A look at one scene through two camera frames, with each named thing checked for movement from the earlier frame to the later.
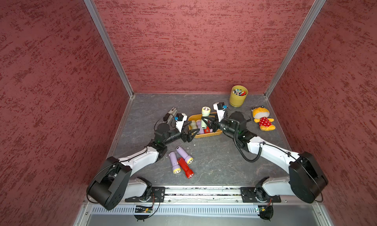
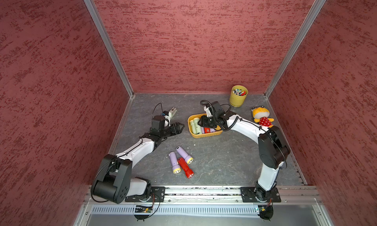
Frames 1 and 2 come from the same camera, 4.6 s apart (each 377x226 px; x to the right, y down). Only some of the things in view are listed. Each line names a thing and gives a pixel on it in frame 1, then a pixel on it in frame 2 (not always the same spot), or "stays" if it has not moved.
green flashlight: x=193 y=125 stays
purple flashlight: x=176 y=169 stays
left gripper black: x=188 y=137 → x=174 y=132
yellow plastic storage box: x=197 y=117 stays
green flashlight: x=205 y=111 → x=198 y=128
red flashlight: x=188 y=172 stays
